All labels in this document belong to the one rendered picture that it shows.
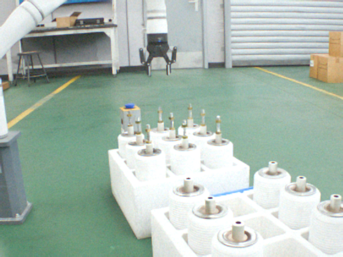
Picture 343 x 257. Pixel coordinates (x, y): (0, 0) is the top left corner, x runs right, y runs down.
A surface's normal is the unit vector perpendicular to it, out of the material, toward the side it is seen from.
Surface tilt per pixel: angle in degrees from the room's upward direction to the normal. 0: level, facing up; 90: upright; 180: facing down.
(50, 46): 90
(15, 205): 90
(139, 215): 90
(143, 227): 90
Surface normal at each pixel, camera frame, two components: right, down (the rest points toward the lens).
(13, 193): 0.76, 0.14
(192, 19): 0.07, 0.25
